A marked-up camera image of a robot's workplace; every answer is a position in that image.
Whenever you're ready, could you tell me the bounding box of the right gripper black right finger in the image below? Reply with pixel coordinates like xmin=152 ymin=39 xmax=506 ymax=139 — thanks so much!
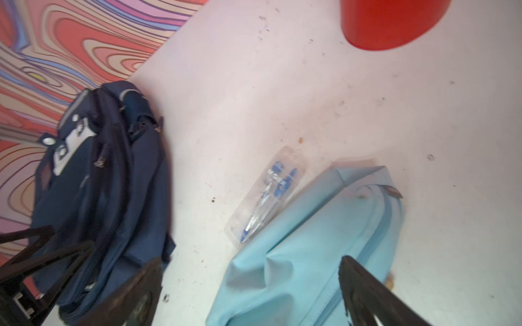
xmin=338 ymin=256 xmax=430 ymax=326

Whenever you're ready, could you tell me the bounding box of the red pen cup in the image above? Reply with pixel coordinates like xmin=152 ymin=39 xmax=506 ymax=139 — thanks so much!
xmin=340 ymin=0 xmax=451 ymax=51

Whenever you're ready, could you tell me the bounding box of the navy blue backpack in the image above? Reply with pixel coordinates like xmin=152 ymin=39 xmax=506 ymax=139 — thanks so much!
xmin=31 ymin=81 xmax=175 ymax=325

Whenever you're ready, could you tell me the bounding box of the light blue pencil case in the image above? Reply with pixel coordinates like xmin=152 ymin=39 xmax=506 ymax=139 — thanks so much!
xmin=206 ymin=167 xmax=404 ymax=325

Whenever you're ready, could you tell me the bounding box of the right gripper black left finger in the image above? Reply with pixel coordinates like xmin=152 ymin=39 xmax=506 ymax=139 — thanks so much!
xmin=79 ymin=258 xmax=163 ymax=326

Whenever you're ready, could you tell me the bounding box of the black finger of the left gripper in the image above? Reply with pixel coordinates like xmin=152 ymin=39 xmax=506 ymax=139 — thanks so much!
xmin=1 ymin=225 xmax=95 ymax=322

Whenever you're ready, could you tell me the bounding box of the clear plastic pen box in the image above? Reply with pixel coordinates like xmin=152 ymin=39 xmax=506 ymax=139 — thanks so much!
xmin=224 ymin=146 xmax=307 ymax=249

